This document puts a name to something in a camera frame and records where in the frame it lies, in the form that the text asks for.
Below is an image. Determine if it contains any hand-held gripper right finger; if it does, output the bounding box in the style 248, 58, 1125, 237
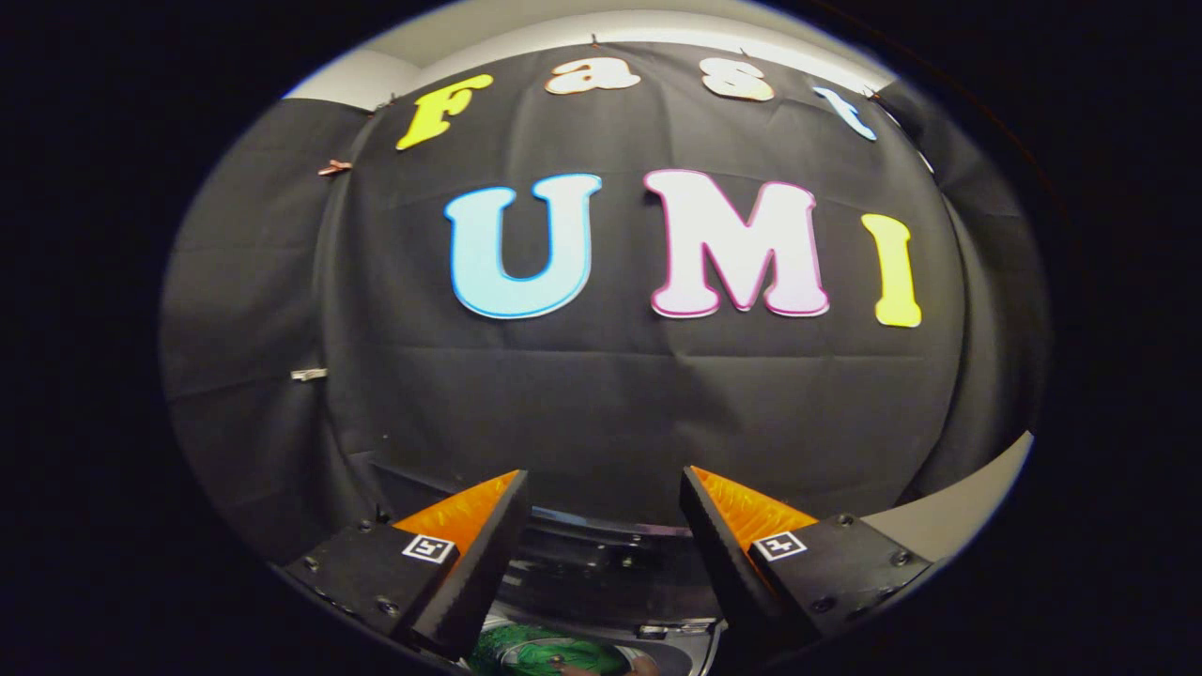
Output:
679, 465, 935, 649

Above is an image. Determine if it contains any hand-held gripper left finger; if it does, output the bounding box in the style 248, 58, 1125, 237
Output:
282, 469, 532, 663

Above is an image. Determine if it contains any green polo shirt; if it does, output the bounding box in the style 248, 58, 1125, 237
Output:
470, 624, 640, 676

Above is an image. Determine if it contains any small washing machine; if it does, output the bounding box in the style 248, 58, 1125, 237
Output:
465, 601, 729, 676

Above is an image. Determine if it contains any dark washing machine lid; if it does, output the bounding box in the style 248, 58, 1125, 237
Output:
507, 507, 705, 625

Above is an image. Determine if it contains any black backdrop cloth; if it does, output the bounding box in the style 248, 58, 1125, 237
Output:
160, 42, 1048, 564

